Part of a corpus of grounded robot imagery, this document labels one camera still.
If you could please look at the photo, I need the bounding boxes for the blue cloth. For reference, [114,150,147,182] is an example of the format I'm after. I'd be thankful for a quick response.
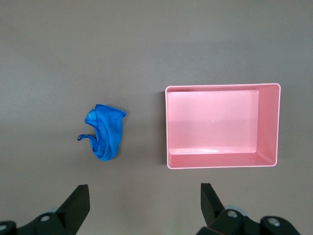
[77,104,127,162]

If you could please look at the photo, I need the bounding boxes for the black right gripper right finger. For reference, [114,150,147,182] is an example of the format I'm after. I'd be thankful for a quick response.
[195,183,300,235]

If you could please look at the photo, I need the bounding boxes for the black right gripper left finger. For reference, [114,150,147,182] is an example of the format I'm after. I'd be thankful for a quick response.
[16,184,90,235]

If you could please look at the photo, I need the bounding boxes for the pink plastic box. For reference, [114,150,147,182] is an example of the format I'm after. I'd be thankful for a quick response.
[164,83,281,170]

